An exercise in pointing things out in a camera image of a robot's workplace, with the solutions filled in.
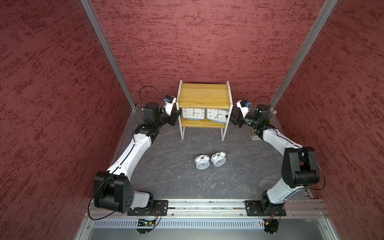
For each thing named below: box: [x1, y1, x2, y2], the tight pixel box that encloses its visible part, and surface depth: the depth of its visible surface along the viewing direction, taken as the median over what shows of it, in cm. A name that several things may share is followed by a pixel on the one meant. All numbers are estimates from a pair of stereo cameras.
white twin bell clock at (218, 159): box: [210, 151, 227, 167], surface depth 86 cm
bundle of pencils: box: [268, 107, 278, 118], surface depth 97 cm
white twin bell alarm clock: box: [194, 154, 210, 170], surface depth 85 cm
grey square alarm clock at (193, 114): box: [182, 108, 206, 121], surface depth 91 cm
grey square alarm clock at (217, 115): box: [206, 108, 229, 124], surface depth 89 cm
